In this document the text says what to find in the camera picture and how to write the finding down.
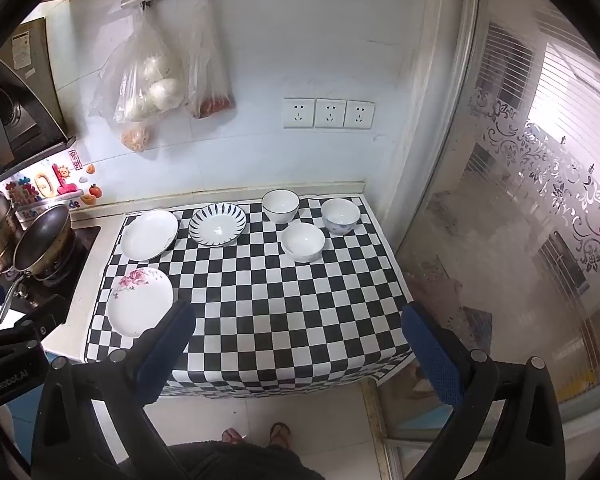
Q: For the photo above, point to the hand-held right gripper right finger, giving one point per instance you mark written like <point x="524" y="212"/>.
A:
<point x="430" y="355"/>

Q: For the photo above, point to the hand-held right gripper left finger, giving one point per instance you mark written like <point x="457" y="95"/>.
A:
<point x="166" y="347"/>

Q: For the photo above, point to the pink floral white plate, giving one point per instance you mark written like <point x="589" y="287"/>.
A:
<point x="140" y="305"/>

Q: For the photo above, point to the plain white plate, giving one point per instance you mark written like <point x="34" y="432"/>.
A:
<point x="147" y="235"/>

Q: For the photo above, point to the blue striped plate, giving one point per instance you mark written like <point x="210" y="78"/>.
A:
<point x="217" y="227"/>

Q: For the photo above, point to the blue patterned white bowl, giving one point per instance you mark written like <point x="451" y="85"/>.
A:
<point x="340" y="212"/>

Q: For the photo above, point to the plain white bowl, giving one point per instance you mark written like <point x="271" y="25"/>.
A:
<point x="302" y="242"/>

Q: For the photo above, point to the dark rimmed white bowl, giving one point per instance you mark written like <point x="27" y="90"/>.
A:
<point x="280" y="205"/>

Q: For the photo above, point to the blue cabinet front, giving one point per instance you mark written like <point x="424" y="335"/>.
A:
<point x="20" y="425"/>

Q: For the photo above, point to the black gas stove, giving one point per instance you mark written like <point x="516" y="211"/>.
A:
<point x="77" y="255"/>

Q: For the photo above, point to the steel frying pan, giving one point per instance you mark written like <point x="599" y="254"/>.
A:
<point x="42" y="235"/>

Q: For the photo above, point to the person's left foot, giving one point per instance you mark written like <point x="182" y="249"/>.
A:
<point x="230" y="436"/>

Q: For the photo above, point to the person's foot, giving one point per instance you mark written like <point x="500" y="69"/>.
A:
<point x="230" y="436"/>
<point x="280" y="435"/>

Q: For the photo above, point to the black and white checkered cloth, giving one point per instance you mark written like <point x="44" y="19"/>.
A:
<point x="280" y="310"/>

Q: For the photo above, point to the person's dark clothing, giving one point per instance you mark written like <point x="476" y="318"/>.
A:
<point x="240" y="465"/>

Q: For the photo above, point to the person's right foot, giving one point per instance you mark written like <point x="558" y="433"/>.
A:
<point x="280" y="435"/>

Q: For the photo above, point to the frosted floral glass sliding door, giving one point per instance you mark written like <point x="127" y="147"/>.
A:
<point x="530" y="210"/>

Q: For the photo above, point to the black range hood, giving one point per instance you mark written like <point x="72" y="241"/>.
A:
<point x="25" y="110"/>

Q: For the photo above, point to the small bag of orange food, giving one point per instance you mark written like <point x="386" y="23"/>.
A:
<point x="135" y="137"/>

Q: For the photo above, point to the plastic bag of white buns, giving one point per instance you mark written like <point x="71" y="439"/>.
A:
<point x="150" y="85"/>

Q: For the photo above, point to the plastic bag with red food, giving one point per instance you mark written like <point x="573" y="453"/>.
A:
<point x="207" y="80"/>

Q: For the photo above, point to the colourful wall stickers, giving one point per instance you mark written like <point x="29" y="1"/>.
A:
<point x="45" y="180"/>

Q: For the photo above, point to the white wall socket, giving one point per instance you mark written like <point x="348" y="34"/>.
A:
<point x="359" y="115"/>
<point x="298" y="113"/>
<point x="330" y="114"/>

